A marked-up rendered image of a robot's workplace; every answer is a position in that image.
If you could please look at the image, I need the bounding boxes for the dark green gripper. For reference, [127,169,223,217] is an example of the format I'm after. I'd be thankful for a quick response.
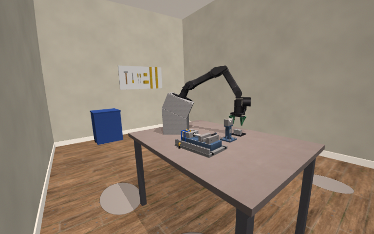
[229,106,246,126]

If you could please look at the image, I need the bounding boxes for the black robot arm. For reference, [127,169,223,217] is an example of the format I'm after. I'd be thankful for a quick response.
[172,65,251,113]

